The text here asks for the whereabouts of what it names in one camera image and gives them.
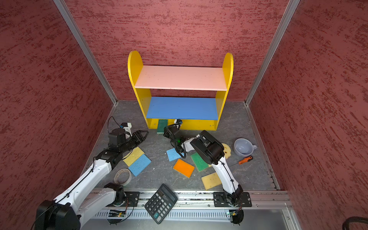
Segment right circuit board with wires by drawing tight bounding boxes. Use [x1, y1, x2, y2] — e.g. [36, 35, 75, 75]
[228, 210, 244, 225]

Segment orange sponge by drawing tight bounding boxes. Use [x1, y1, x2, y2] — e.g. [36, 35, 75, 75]
[173, 159, 195, 178]

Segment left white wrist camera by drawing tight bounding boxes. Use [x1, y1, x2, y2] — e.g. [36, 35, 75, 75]
[120, 122, 132, 136]

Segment bright green sponge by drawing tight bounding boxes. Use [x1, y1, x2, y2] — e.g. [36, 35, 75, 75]
[190, 153, 209, 172]

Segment blue sponge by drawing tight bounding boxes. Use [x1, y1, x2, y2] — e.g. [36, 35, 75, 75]
[128, 154, 151, 177]
[166, 148, 181, 162]

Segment grey plastic cup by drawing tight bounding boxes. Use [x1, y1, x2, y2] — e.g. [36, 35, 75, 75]
[234, 138, 257, 158]

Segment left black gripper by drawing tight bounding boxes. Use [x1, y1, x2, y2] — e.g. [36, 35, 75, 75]
[120, 130, 149, 153]

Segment aluminium corner post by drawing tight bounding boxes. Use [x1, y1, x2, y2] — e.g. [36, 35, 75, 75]
[53, 0, 118, 105]
[245, 0, 300, 107]

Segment black cable bottom right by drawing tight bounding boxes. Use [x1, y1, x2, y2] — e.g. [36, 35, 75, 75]
[342, 216, 368, 230]

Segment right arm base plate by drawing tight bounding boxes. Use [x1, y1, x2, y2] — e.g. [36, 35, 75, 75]
[213, 192, 253, 208]

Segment circuit board with wires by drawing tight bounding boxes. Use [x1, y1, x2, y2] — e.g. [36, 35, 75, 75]
[228, 210, 244, 225]
[106, 209, 127, 225]

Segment dark green scrub sponge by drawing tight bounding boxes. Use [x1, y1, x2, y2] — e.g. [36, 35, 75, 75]
[157, 119, 168, 134]

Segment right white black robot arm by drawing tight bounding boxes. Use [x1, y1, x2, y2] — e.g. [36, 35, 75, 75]
[163, 123, 243, 207]

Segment orange handled screwdriver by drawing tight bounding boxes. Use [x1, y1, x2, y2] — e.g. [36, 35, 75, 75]
[230, 156, 253, 168]

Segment right aluminium corner post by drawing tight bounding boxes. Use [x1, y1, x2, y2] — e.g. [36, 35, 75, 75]
[245, 0, 300, 107]

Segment aluminium front rail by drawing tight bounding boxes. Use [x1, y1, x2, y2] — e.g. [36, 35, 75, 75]
[86, 189, 301, 230]

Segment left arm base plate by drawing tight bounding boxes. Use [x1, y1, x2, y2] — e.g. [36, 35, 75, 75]
[108, 191, 140, 208]

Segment left circuit board with wires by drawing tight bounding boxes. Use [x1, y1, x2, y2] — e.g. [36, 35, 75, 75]
[106, 209, 127, 225]

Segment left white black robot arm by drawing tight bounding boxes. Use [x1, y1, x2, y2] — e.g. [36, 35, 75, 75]
[31, 123, 148, 230]

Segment clear tape roll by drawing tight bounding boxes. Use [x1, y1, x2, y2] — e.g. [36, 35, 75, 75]
[114, 168, 132, 186]

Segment left aluminium corner post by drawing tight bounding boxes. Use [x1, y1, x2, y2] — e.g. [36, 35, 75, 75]
[53, 0, 118, 105]

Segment black calculator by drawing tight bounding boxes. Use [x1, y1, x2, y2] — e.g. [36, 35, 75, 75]
[144, 184, 178, 224]

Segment yellow shelf pink blue boards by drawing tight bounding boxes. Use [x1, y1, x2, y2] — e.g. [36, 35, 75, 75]
[127, 50, 234, 131]

